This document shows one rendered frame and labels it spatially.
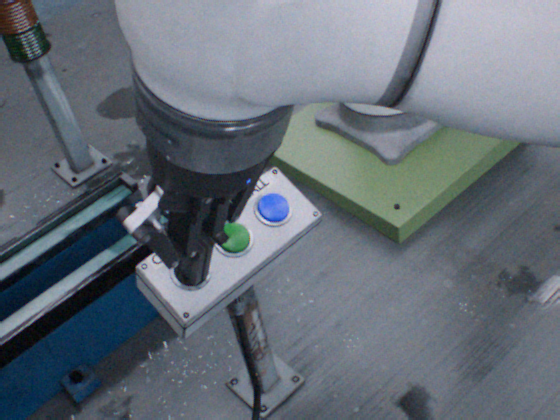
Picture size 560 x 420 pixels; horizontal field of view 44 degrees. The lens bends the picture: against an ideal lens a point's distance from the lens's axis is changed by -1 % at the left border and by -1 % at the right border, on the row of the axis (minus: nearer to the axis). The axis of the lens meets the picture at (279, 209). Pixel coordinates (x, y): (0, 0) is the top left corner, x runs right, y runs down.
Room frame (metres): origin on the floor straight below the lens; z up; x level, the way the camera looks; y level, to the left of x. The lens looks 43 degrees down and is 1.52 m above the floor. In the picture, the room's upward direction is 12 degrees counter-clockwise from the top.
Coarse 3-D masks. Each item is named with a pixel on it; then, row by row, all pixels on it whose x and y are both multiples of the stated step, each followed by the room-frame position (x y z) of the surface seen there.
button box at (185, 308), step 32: (256, 192) 0.50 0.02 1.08; (288, 192) 0.50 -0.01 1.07; (256, 224) 0.47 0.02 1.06; (288, 224) 0.47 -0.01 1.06; (224, 256) 0.44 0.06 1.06; (256, 256) 0.44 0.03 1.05; (160, 288) 0.41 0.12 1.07; (192, 288) 0.41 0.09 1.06; (224, 288) 0.41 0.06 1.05; (192, 320) 0.39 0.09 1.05
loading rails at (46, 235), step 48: (96, 192) 0.73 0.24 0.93; (48, 240) 0.67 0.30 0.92; (96, 240) 0.69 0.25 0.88; (0, 288) 0.61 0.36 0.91; (48, 288) 0.64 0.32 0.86; (96, 288) 0.57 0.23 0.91; (0, 336) 0.52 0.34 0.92; (48, 336) 0.53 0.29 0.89; (96, 336) 0.56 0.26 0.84; (0, 384) 0.49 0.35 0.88; (48, 384) 0.51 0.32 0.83; (96, 384) 0.51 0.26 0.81
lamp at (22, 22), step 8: (16, 0) 0.95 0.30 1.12; (24, 0) 0.95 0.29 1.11; (0, 8) 0.94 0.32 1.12; (8, 8) 0.94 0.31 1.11; (16, 8) 0.94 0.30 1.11; (24, 8) 0.95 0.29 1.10; (32, 8) 0.97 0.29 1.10; (0, 16) 0.94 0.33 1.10; (8, 16) 0.94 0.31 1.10; (16, 16) 0.94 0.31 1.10; (24, 16) 0.95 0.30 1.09; (32, 16) 0.96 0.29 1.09; (0, 24) 0.94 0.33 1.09; (8, 24) 0.94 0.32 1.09; (16, 24) 0.94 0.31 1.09; (24, 24) 0.94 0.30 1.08; (32, 24) 0.95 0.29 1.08; (0, 32) 0.95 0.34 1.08; (8, 32) 0.94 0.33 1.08; (16, 32) 0.94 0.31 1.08
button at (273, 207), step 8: (264, 200) 0.48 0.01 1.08; (272, 200) 0.48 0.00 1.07; (280, 200) 0.48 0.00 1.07; (264, 208) 0.48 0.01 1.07; (272, 208) 0.48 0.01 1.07; (280, 208) 0.48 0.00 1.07; (288, 208) 0.48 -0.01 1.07; (264, 216) 0.47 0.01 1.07; (272, 216) 0.47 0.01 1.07; (280, 216) 0.47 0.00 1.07
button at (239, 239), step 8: (232, 224) 0.46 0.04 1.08; (240, 224) 0.46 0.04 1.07; (232, 232) 0.45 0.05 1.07; (240, 232) 0.45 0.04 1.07; (248, 232) 0.46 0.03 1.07; (232, 240) 0.45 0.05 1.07; (240, 240) 0.45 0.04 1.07; (248, 240) 0.45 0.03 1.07; (224, 248) 0.44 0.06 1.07; (232, 248) 0.44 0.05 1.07; (240, 248) 0.44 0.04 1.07
